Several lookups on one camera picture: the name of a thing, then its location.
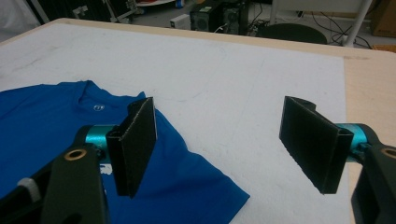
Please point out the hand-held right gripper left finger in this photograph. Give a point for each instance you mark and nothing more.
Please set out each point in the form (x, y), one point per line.
(134, 146)

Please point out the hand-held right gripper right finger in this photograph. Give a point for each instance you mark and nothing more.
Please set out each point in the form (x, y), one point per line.
(314, 146)

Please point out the blue T-shirt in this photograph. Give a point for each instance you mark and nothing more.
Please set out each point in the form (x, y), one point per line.
(46, 124)

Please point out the white felt mat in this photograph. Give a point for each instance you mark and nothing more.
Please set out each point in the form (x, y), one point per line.
(218, 77)

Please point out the black round stool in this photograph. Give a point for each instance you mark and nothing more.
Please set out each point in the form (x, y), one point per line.
(291, 33)

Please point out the orange tray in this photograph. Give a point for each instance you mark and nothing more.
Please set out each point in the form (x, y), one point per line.
(386, 48)

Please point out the white box device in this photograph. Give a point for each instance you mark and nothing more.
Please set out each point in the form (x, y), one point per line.
(180, 21)

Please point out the round white table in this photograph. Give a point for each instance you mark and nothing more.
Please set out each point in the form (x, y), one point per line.
(154, 2)

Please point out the brown cardboard box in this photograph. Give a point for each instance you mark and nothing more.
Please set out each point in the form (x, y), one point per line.
(384, 18)

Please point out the black computer tower green label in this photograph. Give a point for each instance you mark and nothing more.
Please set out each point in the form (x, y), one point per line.
(205, 18)

